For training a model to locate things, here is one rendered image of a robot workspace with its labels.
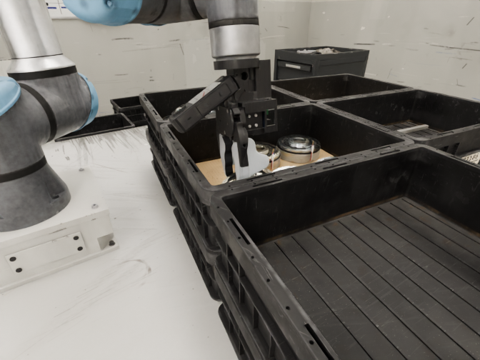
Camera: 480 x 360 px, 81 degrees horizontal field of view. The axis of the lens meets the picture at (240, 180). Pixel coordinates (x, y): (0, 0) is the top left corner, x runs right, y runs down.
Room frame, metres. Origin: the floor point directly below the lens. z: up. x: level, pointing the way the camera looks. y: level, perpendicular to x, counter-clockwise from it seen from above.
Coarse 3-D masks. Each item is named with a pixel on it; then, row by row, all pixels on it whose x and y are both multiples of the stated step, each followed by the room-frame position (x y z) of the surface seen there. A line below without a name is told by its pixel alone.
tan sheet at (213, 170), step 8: (320, 152) 0.64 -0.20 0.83; (216, 160) 0.60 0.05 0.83; (280, 160) 0.60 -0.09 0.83; (200, 168) 0.56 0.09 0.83; (208, 168) 0.56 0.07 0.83; (216, 168) 0.56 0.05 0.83; (208, 176) 0.52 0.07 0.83; (216, 176) 0.52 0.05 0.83; (224, 176) 0.52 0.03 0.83; (216, 184) 0.49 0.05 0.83
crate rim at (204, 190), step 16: (336, 112) 0.65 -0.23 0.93; (160, 128) 0.55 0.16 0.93; (368, 128) 0.55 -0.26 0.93; (176, 144) 0.46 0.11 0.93; (400, 144) 0.46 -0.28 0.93; (176, 160) 0.44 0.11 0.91; (192, 160) 0.39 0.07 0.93; (336, 160) 0.39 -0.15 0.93; (192, 176) 0.35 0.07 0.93; (256, 176) 0.34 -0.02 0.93; (272, 176) 0.34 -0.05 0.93; (208, 192) 0.31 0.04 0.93
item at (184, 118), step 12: (216, 84) 0.44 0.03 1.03; (228, 84) 0.44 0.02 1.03; (204, 96) 0.42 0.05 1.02; (216, 96) 0.43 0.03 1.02; (228, 96) 0.43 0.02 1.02; (180, 108) 0.42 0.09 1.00; (192, 108) 0.41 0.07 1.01; (204, 108) 0.42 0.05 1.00; (180, 120) 0.40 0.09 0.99; (192, 120) 0.41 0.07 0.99; (180, 132) 0.40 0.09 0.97
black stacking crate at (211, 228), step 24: (288, 120) 0.69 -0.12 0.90; (312, 120) 0.71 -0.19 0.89; (336, 120) 0.63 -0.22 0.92; (192, 144) 0.58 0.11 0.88; (216, 144) 0.61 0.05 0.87; (336, 144) 0.62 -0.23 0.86; (360, 144) 0.56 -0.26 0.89; (384, 144) 0.51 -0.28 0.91; (192, 192) 0.39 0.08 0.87; (192, 216) 0.39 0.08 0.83
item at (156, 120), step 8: (192, 88) 0.91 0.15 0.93; (200, 88) 0.91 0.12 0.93; (272, 88) 0.91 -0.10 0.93; (144, 96) 0.80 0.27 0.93; (288, 96) 0.82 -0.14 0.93; (296, 96) 0.80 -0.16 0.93; (144, 104) 0.73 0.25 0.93; (288, 104) 0.72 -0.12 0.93; (296, 104) 0.72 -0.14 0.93; (152, 112) 0.65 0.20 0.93; (152, 120) 0.64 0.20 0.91; (160, 120) 0.59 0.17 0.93; (168, 120) 0.59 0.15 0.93
